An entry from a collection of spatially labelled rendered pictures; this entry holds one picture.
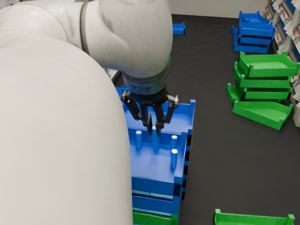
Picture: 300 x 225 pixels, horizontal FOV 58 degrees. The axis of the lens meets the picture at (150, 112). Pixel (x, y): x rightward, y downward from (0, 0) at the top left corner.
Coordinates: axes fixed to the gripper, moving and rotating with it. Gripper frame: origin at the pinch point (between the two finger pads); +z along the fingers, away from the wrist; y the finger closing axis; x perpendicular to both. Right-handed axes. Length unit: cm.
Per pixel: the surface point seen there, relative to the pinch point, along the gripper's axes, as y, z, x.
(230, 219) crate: 29, 56, -10
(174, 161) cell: 6.0, 12.9, -4.5
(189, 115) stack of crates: 8.4, 38.5, 25.9
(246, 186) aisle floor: 38, 67, 7
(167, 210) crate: 5.6, 18.2, -17.4
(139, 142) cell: -6.1, 15.6, 1.1
